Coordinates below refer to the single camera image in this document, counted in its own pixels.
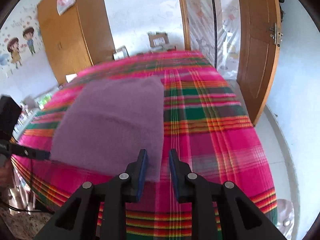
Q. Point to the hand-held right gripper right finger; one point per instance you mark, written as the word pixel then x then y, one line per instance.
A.
pixel 173 180

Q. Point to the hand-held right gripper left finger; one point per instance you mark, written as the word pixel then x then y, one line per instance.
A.
pixel 142 177

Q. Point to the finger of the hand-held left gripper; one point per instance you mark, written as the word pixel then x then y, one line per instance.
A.
pixel 32 153

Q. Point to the purple fleece pants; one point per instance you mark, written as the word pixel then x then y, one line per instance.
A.
pixel 112 120

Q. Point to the person's left hand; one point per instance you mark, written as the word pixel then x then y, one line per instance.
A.
pixel 5 173

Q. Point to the plaid bed sheet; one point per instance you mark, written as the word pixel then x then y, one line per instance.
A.
pixel 212 142

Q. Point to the white paper sheet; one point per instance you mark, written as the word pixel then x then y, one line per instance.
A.
pixel 71 78

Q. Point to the wooden wardrobe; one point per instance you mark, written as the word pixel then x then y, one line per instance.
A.
pixel 75 35

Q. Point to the pink padded headboard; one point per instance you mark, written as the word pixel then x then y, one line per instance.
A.
pixel 286 215

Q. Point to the white box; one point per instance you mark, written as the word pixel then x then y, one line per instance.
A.
pixel 121 53

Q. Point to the cardboard box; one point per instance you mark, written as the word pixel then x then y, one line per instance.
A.
pixel 158 40

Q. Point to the wooden door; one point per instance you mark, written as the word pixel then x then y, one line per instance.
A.
pixel 257 55

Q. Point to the white floral curtain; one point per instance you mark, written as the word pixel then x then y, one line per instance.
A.
pixel 227 30

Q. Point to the black curtain strip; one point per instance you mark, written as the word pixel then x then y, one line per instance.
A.
pixel 213 17

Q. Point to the white wall switch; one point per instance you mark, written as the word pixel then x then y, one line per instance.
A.
pixel 8 72

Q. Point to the cartoon wall sticker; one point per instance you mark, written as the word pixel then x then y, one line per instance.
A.
pixel 20 45

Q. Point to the wooden door frame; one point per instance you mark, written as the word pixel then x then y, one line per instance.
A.
pixel 183 17

